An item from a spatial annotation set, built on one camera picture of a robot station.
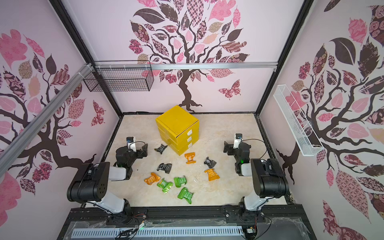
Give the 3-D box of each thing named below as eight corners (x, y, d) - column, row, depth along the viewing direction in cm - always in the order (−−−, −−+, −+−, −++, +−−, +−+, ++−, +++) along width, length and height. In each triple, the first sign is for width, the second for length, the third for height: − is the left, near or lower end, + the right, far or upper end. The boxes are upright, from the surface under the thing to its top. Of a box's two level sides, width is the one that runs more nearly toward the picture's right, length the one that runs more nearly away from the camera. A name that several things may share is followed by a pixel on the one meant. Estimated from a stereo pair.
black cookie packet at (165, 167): (157, 170, 92) (156, 169, 90) (161, 162, 95) (160, 161, 94) (169, 174, 90) (168, 172, 89) (172, 165, 94) (172, 164, 92)
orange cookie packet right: (210, 183, 87) (210, 181, 85) (204, 171, 91) (204, 170, 90) (219, 178, 88) (220, 177, 87) (213, 167, 93) (213, 166, 91)
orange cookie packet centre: (184, 163, 95) (183, 162, 93) (184, 153, 99) (184, 152, 98) (195, 163, 95) (195, 162, 93) (195, 153, 99) (195, 152, 98)
